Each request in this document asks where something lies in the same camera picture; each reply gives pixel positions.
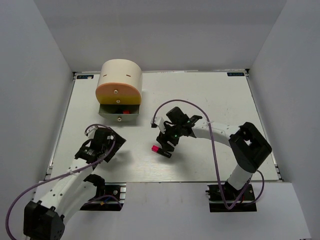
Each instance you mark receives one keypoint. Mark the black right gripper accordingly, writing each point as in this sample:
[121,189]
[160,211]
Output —
[163,139]

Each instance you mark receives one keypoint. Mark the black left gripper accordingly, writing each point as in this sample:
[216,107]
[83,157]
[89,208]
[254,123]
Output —
[119,141]

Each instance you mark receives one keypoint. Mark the pink cap black highlighter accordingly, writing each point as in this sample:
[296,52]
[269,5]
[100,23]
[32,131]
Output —
[161,152]

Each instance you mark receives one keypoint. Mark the pale green bottom drawer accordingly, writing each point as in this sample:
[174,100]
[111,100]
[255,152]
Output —
[134,112]

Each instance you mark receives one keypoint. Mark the orange cap black highlighter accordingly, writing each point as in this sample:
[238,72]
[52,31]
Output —
[124,111]

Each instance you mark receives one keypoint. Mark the green cap black highlighter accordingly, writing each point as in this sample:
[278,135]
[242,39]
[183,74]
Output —
[114,110]

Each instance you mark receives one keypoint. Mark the yellow drawer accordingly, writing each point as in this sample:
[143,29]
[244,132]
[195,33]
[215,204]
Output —
[119,99]

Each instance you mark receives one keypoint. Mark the orange top drawer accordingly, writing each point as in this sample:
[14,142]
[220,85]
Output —
[123,89]

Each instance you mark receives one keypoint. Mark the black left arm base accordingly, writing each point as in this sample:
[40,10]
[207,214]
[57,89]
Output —
[111,198]

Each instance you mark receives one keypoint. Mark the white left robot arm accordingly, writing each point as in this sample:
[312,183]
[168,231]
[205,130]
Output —
[46,219]

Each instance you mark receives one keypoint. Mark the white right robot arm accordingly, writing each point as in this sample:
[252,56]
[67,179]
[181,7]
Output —
[249,146]

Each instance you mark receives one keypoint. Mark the cream round drawer cabinet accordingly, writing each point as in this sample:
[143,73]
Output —
[121,71]

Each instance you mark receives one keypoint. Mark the blue left corner sticker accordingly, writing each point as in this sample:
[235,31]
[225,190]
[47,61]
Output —
[85,77]

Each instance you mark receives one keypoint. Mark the blue corner sticker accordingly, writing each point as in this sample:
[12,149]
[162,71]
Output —
[85,77]
[235,74]

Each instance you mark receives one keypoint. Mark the blue right corner sticker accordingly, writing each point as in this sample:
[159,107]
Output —
[235,74]

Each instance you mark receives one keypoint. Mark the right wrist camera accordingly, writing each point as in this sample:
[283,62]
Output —
[158,122]

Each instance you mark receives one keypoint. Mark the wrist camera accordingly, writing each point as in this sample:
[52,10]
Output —
[158,122]
[90,130]

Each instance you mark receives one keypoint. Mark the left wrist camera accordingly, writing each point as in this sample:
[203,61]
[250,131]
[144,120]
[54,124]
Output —
[90,130]

